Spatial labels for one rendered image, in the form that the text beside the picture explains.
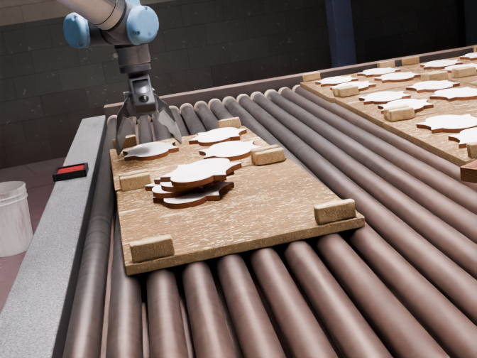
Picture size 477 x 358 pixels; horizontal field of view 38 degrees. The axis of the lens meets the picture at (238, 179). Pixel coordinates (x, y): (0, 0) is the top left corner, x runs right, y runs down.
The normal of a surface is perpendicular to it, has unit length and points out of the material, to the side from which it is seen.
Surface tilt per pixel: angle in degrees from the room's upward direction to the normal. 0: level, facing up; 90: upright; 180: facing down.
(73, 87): 90
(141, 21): 92
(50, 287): 0
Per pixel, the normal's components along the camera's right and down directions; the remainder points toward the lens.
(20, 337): -0.14, -0.95
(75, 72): 0.26, 0.22
